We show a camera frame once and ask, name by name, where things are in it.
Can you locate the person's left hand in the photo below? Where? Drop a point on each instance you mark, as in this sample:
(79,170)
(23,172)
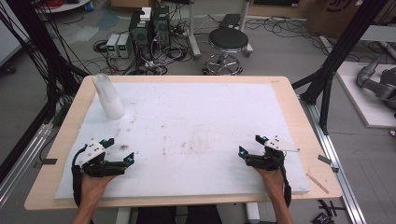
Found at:
(95,186)

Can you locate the black tape piece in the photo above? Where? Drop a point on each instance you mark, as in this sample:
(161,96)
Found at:
(324,159)
(49,161)

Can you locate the aluminium rail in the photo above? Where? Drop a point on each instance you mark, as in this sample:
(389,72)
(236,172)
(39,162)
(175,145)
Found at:
(334,161)
(23,161)

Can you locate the person's right hand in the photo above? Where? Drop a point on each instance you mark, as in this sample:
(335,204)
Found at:
(271,182)

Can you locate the black parts on floor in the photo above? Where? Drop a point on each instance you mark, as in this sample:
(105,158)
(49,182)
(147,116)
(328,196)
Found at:
(327,213)

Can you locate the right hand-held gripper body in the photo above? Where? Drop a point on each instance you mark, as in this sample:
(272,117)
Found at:
(264,160)

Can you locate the white foam mat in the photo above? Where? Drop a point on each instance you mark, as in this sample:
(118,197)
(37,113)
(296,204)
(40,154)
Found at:
(193,133)

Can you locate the white platform board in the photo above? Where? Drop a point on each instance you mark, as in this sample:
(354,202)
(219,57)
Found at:
(364,105)

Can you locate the grey desk leg with foot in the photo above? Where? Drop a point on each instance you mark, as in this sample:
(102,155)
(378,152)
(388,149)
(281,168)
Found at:
(193,37)

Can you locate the black metal frame post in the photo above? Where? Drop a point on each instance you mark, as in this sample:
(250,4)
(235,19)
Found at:
(339,53)

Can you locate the black computer tower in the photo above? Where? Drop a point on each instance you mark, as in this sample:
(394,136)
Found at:
(140,35)
(161,26)

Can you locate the brown cardboard box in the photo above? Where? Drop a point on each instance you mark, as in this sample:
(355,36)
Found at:
(330,15)

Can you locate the clear plastic cup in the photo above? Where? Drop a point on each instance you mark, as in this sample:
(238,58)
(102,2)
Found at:
(108,98)

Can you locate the person's dark trouser legs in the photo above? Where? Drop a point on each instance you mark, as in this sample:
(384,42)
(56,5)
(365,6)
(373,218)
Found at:
(186,215)

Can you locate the grey bench power supply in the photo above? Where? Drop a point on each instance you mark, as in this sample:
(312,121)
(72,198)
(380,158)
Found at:
(112,45)
(123,45)

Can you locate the black round stool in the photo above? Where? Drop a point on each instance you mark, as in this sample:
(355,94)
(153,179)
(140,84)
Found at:
(228,40)

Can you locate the white table leg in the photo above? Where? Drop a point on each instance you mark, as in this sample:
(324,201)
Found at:
(252,213)
(123,216)

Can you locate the black flat device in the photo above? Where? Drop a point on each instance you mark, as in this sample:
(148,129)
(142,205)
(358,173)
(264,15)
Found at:
(230,20)

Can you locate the blue tape roll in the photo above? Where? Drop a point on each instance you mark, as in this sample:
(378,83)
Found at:
(89,6)

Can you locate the thin wooden stick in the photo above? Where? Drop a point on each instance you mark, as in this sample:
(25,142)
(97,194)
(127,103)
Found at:
(317,183)

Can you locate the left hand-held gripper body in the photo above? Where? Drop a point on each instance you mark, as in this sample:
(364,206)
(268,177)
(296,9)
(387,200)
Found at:
(93,151)

